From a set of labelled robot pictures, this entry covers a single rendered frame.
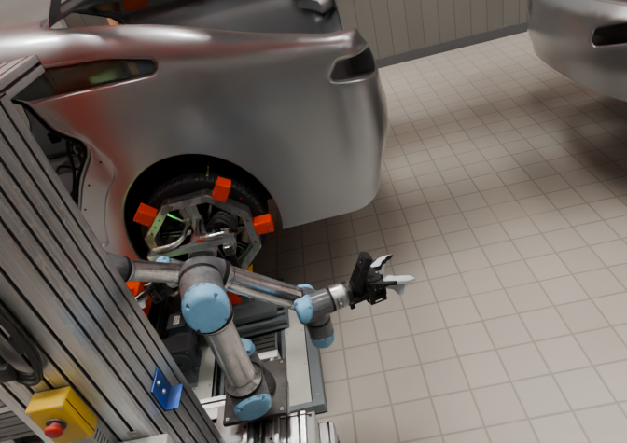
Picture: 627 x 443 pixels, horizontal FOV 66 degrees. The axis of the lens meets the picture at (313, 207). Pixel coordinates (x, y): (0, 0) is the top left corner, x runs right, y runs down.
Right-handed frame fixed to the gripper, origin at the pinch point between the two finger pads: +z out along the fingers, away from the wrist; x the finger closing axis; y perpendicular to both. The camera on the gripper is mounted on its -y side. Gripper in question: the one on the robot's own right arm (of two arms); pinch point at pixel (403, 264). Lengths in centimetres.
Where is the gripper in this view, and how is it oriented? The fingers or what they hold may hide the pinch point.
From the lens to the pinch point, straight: 148.6
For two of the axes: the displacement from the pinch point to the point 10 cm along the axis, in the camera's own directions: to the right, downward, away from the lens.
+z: 9.2, -3.3, 1.9
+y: 2.2, 8.7, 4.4
